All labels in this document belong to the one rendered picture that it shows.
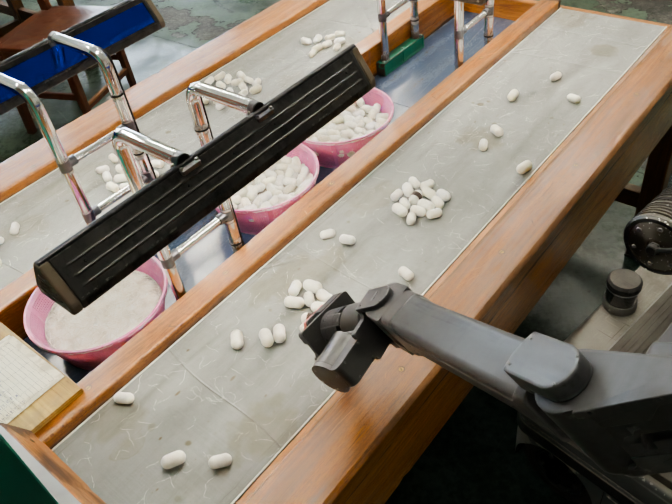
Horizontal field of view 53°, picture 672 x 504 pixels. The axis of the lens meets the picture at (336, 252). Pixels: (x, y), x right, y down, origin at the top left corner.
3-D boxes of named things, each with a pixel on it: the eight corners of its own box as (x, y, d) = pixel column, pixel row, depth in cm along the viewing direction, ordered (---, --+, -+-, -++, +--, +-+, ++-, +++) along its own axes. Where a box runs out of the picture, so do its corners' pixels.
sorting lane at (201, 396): (665, 33, 181) (667, 26, 179) (142, 615, 87) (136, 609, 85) (560, 14, 196) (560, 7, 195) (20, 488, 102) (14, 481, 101)
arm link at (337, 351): (437, 327, 86) (393, 283, 84) (396, 401, 81) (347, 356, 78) (383, 335, 96) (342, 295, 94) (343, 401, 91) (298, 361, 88)
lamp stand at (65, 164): (183, 230, 151) (115, 44, 121) (112, 284, 140) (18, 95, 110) (131, 203, 161) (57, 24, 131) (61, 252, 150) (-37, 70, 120)
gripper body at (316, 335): (295, 335, 97) (319, 329, 91) (339, 291, 102) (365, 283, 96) (322, 369, 98) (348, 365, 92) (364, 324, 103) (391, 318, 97)
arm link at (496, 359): (682, 434, 49) (597, 341, 46) (635, 495, 49) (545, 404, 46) (431, 321, 90) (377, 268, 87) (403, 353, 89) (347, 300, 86)
